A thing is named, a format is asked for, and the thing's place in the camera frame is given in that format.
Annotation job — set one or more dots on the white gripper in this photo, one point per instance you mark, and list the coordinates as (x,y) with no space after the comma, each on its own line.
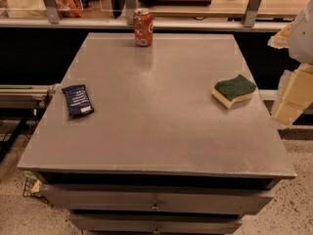
(302,40)

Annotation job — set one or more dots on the green and yellow sponge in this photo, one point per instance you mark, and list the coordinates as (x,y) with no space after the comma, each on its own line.
(235,90)

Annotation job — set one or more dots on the orange soda can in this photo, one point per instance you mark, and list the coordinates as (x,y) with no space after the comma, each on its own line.
(143,27)

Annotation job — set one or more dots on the top grey drawer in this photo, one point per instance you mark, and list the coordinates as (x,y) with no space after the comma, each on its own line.
(146,199)

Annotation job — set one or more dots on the grey drawer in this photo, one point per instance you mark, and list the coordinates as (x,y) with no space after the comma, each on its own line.
(146,199)
(155,224)

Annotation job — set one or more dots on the dark blue snack packet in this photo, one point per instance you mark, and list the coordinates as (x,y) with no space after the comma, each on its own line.
(78,102)

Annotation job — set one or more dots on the orange snack bag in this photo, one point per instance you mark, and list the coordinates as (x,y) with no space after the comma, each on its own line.
(69,8)

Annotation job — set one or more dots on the metal shelf rail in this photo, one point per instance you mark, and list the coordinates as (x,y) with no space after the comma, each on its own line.
(191,25)

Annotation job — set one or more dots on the wire basket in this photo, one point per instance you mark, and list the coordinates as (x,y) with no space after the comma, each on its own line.
(31,188)

